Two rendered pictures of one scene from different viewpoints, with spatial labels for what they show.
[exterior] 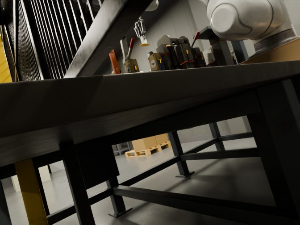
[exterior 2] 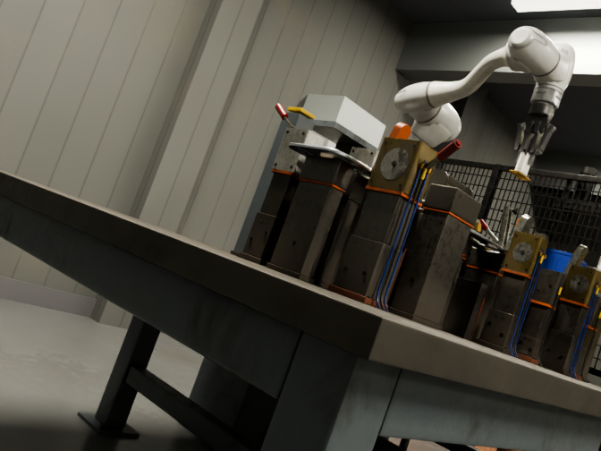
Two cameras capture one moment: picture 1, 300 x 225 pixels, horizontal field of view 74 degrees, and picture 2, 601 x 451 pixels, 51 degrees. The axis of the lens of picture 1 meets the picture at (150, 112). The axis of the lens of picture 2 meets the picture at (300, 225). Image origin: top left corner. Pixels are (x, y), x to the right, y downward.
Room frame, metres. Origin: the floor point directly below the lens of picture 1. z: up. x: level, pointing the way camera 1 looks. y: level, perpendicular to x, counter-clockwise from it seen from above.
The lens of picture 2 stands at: (3.42, -0.96, 0.71)
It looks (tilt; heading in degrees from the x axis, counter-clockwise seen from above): 4 degrees up; 173
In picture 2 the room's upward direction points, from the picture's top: 20 degrees clockwise
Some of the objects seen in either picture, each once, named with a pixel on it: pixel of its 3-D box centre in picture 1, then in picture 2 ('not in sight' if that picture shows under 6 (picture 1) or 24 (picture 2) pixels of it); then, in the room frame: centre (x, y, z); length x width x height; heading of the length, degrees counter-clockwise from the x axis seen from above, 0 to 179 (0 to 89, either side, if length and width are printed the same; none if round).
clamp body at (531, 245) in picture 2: not in sight; (517, 293); (1.71, -0.10, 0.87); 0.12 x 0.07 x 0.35; 36
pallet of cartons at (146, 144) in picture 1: (145, 144); not in sight; (5.27, 0.35, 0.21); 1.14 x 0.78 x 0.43; 38
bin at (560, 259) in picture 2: not in sight; (540, 265); (0.91, 0.37, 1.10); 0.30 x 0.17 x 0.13; 36
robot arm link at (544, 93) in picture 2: not in sight; (545, 98); (1.50, -0.11, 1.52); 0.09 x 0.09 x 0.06
